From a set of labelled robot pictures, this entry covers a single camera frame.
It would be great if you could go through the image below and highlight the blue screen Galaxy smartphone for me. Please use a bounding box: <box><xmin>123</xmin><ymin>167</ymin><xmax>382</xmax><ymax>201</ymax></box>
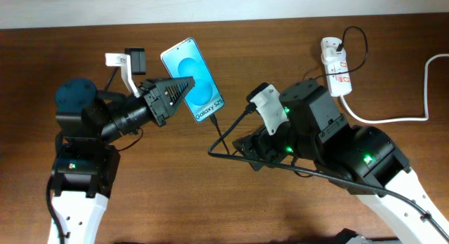
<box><xmin>160</xmin><ymin>36</ymin><xmax>225</xmax><ymax>123</ymax></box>

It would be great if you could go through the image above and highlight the black USB charging cable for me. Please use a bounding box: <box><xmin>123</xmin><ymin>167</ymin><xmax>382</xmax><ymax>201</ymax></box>
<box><xmin>209</xmin><ymin>25</ymin><xmax>369</xmax><ymax>156</ymax></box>

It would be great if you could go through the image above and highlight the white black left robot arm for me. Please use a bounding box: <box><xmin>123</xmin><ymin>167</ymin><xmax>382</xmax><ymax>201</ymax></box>
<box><xmin>46</xmin><ymin>76</ymin><xmax>195</xmax><ymax>243</ymax></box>

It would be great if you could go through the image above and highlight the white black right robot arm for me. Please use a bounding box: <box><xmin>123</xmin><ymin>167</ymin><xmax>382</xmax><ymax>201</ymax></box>
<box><xmin>233</xmin><ymin>79</ymin><xmax>448</xmax><ymax>243</ymax></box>

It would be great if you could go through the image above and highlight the white power strip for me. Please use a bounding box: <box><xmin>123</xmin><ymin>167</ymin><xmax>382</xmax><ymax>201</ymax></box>
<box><xmin>321</xmin><ymin>37</ymin><xmax>352</xmax><ymax>97</ymax></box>

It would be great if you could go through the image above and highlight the white power strip cord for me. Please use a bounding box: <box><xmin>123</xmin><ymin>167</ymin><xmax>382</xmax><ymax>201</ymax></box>
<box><xmin>339</xmin><ymin>53</ymin><xmax>449</xmax><ymax>125</ymax></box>

